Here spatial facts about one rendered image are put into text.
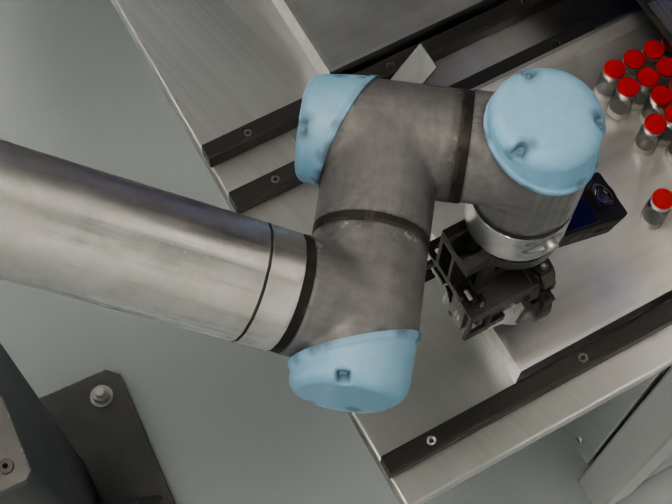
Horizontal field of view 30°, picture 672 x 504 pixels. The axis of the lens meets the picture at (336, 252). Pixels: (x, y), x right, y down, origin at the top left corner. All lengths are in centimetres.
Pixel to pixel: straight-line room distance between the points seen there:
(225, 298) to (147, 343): 136
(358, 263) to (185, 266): 11
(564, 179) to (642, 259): 41
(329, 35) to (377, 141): 49
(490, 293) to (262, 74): 39
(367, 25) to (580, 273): 33
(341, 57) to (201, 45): 14
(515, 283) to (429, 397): 19
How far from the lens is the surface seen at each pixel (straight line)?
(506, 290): 97
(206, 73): 125
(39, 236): 70
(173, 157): 221
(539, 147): 77
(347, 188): 78
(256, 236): 73
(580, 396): 113
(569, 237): 98
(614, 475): 186
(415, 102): 80
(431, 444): 108
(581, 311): 116
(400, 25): 128
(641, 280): 118
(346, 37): 127
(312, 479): 199
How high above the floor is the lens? 194
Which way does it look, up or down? 66 degrees down
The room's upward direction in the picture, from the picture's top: 2 degrees clockwise
